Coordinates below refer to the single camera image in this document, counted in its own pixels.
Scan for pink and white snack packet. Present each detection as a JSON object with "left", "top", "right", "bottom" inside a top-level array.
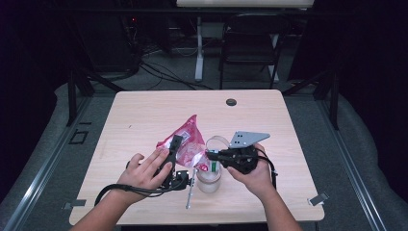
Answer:
[{"left": 156, "top": 114, "right": 220, "bottom": 173}]

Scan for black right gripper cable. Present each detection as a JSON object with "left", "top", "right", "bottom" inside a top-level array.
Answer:
[{"left": 256, "top": 148, "right": 279, "bottom": 191}]

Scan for clear plastic jar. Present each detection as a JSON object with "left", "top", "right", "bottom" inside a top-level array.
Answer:
[{"left": 195, "top": 135, "right": 231, "bottom": 194}]

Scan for black metal stand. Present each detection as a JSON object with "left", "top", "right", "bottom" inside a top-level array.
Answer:
[
  {"left": 65, "top": 64, "right": 126, "bottom": 127},
  {"left": 282, "top": 68, "right": 341, "bottom": 131}
]

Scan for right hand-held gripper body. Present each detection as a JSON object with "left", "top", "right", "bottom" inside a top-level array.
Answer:
[{"left": 225, "top": 130, "right": 271, "bottom": 175}]

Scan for black folding chair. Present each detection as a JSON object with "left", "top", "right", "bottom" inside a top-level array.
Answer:
[{"left": 218, "top": 13, "right": 292, "bottom": 90}]

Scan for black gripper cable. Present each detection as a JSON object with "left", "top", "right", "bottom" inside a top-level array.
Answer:
[
  {"left": 93, "top": 177, "right": 190, "bottom": 207},
  {"left": 256, "top": 148, "right": 279, "bottom": 191}
]

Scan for white desk top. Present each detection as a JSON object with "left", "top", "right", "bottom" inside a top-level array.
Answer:
[{"left": 176, "top": 0, "right": 317, "bottom": 9}]

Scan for aluminium floor rail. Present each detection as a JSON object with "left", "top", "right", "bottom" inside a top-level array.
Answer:
[
  {"left": 0, "top": 95, "right": 92, "bottom": 231},
  {"left": 316, "top": 95, "right": 389, "bottom": 231}
]

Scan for black floor cables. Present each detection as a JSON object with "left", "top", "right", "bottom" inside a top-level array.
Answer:
[{"left": 139, "top": 61, "right": 215, "bottom": 91}]

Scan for person's left hand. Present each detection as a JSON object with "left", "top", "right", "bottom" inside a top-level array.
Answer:
[{"left": 116, "top": 148, "right": 174, "bottom": 198}]

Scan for person's right hand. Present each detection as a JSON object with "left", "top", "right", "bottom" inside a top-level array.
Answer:
[{"left": 226, "top": 143, "right": 274, "bottom": 197}]

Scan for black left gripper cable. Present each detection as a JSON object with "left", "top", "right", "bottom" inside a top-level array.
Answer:
[{"left": 93, "top": 177, "right": 190, "bottom": 207}]

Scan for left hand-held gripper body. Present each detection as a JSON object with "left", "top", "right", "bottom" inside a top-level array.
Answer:
[{"left": 162, "top": 167, "right": 197, "bottom": 210}]

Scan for grey tape strip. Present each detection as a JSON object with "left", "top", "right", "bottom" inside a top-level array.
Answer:
[
  {"left": 307, "top": 192, "right": 330, "bottom": 207},
  {"left": 62, "top": 198, "right": 88, "bottom": 212}
]

